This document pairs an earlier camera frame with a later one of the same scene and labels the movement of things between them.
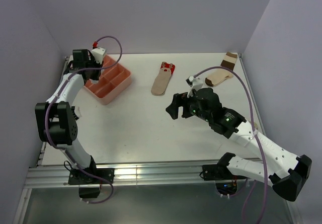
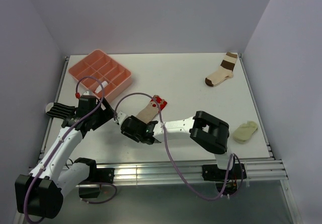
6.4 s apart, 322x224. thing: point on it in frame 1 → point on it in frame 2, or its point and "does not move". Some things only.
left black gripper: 92,61 → 106,115
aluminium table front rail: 123,174 does not move
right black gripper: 173,108 → 133,137
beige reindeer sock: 161,81 → 148,113
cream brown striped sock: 221,75 does not move
